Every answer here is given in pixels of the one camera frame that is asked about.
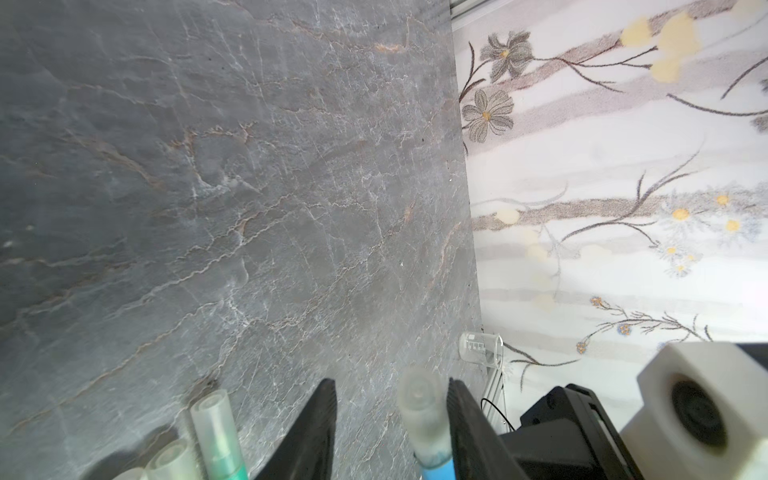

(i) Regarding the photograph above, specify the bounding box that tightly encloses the yellow highlighter marker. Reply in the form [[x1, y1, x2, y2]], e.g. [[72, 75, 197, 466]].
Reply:
[[146, 439, 202, 480]]

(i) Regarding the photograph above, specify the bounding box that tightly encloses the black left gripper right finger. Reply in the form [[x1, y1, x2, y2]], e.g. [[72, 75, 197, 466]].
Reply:
[[446, 378, 528, 480]]

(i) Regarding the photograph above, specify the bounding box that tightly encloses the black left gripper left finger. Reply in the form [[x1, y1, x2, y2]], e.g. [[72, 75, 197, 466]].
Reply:
[[255, 378, 337, 480]]

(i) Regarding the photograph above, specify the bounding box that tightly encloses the black marker white cap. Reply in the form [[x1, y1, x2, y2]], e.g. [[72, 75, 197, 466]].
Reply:
[[112, 467, 148, 480]]

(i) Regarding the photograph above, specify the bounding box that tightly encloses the blue highlighter marker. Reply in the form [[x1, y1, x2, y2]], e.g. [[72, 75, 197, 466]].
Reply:
[[421, 458, 456, 480]]

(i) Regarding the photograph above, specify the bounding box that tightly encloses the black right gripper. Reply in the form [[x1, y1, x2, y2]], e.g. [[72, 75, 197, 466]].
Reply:
[[500, 384, 642, 479]]

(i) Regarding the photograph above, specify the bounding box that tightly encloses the green highlighter marker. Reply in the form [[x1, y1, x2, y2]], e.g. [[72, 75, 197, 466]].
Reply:
[[190, 389, 248, 480]]

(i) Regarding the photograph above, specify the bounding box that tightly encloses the clear plastic beaker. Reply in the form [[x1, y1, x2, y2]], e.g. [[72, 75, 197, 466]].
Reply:
[[458, 332, 504, 369]]

